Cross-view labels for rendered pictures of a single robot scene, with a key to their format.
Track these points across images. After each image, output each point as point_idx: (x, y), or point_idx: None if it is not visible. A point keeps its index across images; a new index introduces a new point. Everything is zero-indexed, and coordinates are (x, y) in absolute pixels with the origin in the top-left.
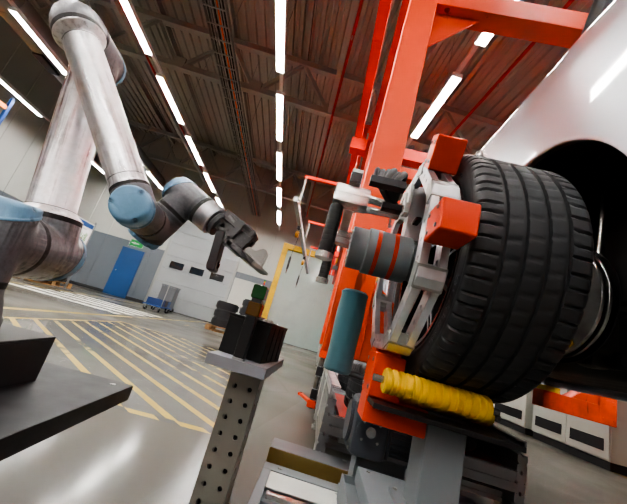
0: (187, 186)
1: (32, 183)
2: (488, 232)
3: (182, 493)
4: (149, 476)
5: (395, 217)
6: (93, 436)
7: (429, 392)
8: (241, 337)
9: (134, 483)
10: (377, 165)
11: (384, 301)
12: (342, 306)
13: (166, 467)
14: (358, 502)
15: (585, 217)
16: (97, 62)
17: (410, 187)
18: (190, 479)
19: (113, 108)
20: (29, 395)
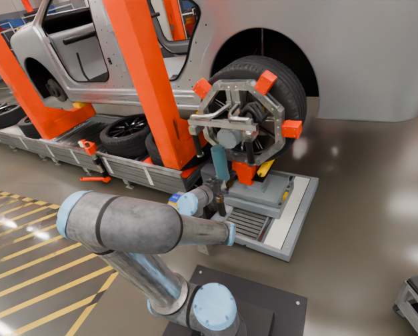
0: (199, 199)
1: (169, 298)
2: None
3: (199, 257)
4: (186, 270)
5: (229, 107)
6: (144, 301)
7: (270, 165)
8: (223, 210)
9: (191, 275)
10: (141, 32)
11: (212, 135)
12: (220, 159)
13: (178, 264)
14: (235, 197)
15: (305, 95)
16: (194, 222)
17: (237, 91)
18: (188, 254)
19: (209, 224)
20: (233, 294)
